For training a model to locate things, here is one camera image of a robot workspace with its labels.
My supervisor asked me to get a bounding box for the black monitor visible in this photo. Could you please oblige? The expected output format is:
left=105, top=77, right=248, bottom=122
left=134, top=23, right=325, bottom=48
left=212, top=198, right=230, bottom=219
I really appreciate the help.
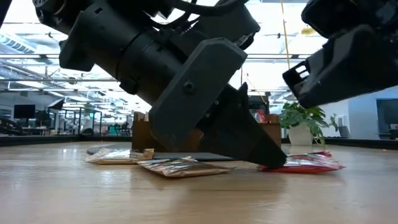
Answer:
left=13, top=105, right=36, bottom=119

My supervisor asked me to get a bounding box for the brown apple cinnamon tea bag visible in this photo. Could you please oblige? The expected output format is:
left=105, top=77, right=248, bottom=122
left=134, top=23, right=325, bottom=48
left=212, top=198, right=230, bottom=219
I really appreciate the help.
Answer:
left=136, top=156, right=233, bottom=178
left=84, top=147, right=155, bottom=165

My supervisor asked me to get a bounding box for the wooden three-compartment tea box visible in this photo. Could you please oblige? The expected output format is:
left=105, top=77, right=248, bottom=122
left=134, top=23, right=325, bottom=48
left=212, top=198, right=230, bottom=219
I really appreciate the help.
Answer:
left=132, top=111, right=282, bottom=153

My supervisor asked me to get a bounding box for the dark wall screen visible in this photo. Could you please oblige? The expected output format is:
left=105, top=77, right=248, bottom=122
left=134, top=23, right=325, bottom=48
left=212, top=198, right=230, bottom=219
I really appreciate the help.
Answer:
left=376, top=98, right=398, bottom=134

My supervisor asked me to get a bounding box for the yellow cable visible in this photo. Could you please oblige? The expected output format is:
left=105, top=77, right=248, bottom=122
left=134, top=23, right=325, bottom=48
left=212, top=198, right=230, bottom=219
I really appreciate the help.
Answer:
left=279, top=0, right=292, bottom=71

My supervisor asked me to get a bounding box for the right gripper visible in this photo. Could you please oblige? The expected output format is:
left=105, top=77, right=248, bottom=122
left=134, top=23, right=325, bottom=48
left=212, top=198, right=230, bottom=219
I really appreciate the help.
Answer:
left=282, top=24, right=398, bottom=108

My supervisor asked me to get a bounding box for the potted green plant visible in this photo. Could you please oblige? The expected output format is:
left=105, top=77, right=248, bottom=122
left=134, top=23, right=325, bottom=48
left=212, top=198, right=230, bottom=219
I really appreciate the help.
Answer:
left=279, top=101, right=339, bottom=146

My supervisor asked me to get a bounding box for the red strawberry tea bag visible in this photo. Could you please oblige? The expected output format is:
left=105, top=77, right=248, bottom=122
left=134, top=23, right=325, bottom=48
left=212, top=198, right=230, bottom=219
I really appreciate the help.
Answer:
left=257, top=151, right=346, bottom=174
left=254, top=108, right=266, bottom=124

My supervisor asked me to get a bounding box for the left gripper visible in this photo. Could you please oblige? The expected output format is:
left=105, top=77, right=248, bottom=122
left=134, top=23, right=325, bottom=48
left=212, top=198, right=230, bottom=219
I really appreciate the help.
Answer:
left=148, top=37, right=287, bottom=169

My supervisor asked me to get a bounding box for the grey round mat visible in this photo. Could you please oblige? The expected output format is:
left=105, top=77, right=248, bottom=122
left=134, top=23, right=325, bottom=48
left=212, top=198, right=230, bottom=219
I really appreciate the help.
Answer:
left=86, top=143, right=234, bottom=162

